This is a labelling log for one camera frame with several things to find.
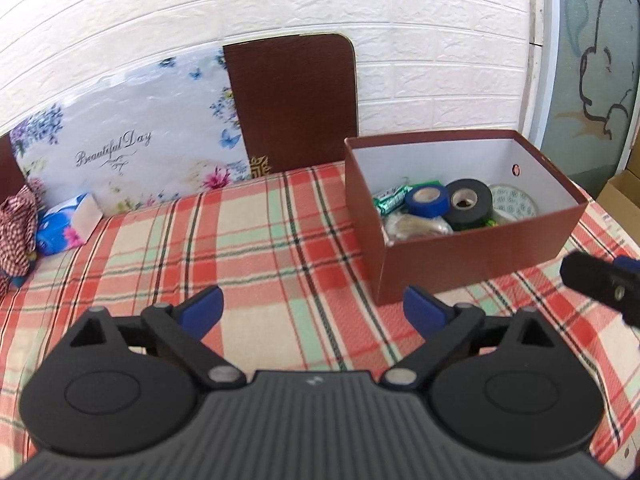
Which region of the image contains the teal tissue packet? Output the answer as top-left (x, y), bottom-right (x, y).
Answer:
top-left (372, 184), bottom-right (412, 217)

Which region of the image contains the blue tape roll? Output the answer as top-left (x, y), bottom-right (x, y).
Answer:
top-left (405, 184), bottom-right (450, 218)

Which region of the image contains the brown cardboard box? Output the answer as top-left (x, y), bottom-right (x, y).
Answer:
top-left (345, 129), bottom-right (588, 304)

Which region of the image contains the plaid bed blanket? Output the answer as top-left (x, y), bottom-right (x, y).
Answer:
top-left (1, 164), bottom-right (639, 478)

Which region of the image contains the red checkered cloth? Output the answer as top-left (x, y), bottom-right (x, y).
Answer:
top-left (1, 185), bottom-right (38, 298)

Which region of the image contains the floral plastic-wrapped mattress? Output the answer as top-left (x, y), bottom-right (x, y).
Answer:
top-left (9, 44), bottom-right (250, 214)

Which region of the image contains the cardboard box by door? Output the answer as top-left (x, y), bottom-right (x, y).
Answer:
top-left (597, 170), bottom-right (640, 238)

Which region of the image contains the brown wooden headboard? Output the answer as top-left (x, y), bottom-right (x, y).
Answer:
top-left (1, 34), bottom-right (358, 196)

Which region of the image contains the bag of wooden sticks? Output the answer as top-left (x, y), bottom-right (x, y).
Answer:
top-left (384, 212), bottom-right (454, 242)

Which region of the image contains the clear patterned tape roll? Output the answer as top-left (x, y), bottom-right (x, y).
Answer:
top-left (489, 184), bottom-right (538, 226)

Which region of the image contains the large black tape roll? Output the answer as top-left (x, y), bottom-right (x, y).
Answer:
top-left (444, 179), bottom-right (492, 232)

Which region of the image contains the blue floral tissue pack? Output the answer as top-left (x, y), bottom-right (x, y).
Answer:
top-left (36, 193), bottom-right (103, 256)

